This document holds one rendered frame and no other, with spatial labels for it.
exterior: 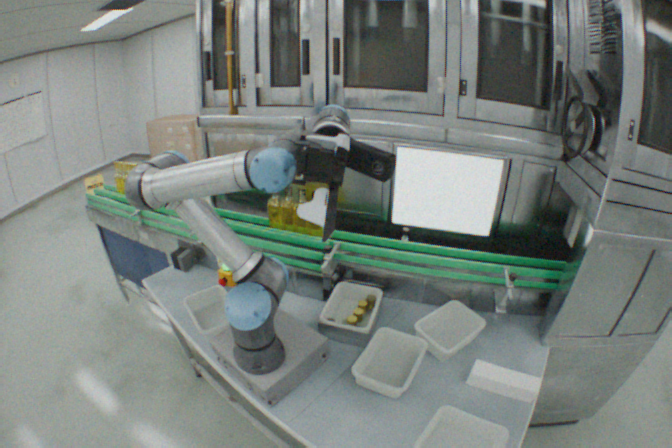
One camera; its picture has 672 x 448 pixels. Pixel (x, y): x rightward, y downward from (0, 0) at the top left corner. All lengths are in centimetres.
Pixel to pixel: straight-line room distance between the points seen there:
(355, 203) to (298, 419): 85
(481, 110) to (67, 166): 665
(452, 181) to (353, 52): 61
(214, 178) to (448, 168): 84
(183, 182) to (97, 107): 652
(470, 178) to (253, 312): 87
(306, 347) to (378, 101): 88
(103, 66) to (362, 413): 712
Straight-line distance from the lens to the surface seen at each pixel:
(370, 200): 127
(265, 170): 55
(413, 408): 97
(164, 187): 70
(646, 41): 103
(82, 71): 700
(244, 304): 78
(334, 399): 97
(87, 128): 701
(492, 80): 119
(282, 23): 135
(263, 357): 87
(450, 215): 126
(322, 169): 50
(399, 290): 124
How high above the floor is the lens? 160
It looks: 24 degrees down
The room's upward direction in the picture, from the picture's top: straight up
